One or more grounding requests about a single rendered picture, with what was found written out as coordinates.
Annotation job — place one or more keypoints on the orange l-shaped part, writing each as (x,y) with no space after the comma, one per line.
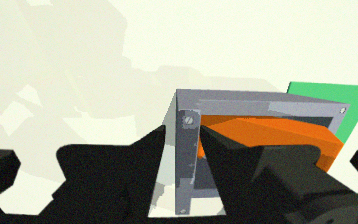
(269,130)

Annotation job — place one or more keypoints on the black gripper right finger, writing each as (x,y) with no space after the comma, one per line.
(236,168)

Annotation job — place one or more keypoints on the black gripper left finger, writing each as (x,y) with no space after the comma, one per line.
(138,163)

